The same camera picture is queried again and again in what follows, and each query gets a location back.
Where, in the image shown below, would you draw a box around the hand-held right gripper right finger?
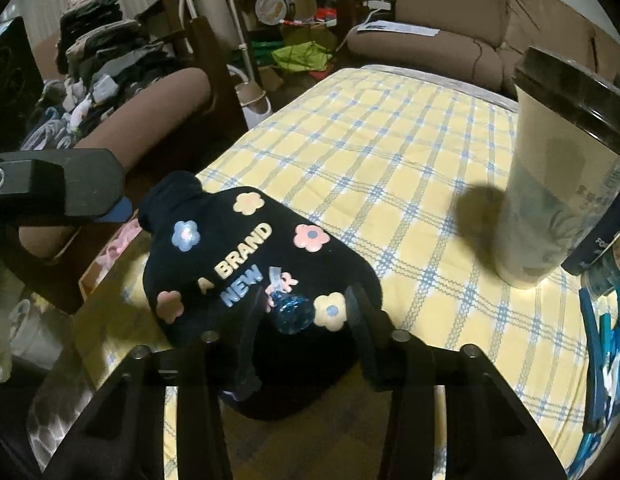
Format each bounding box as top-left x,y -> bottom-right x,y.
344,284 -> 580,480

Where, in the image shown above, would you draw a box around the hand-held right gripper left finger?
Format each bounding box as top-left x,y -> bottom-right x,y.
42,301 -> 265,480

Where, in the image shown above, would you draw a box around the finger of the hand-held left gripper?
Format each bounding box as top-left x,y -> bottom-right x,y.
62,147 -> 134,225

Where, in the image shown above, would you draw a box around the blue candy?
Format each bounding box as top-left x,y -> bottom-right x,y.
266,265 -> 311,336

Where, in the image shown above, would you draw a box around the black flowered hot water bottle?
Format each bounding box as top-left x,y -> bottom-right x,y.
137,171 -> 384,418

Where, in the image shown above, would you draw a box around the pink cloth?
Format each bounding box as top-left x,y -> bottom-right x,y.
94,220 -> 142,282

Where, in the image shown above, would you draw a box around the black panel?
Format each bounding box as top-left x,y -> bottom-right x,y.
0,15 -> 44,154

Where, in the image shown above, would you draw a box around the pile of folded clothes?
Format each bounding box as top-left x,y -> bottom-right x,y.
20,0 -> 177,152

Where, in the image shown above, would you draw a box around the yellow plaid blanket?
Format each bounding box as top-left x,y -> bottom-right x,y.
72,65 -> 620,480

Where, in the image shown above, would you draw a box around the grey stone pattern mat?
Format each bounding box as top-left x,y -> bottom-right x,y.
27,380 -> 99,467

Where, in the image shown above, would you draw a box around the white floor stand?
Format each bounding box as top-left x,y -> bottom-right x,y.
216,0 -> 274,117

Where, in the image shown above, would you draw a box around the light blue white box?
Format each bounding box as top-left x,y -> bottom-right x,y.
564,282 -> 620,477

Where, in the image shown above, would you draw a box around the paper cup with black lid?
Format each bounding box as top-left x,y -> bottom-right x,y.
492,46 -> 620,291

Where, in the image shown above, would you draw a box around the green bag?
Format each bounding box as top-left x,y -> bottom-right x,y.
271,41 -> 334,74

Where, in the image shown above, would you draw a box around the round tin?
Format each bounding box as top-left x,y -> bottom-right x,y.
254,0 -> 297,27

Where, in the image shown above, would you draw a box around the white paper sheet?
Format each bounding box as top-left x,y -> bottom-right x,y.
356,18 -> 441,39

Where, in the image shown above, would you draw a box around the brown fabric sofa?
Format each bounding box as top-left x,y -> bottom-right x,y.
347,0 -> 620,107

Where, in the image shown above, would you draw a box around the dark wooden chair frame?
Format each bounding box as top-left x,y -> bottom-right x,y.
135,0 -> 251,132

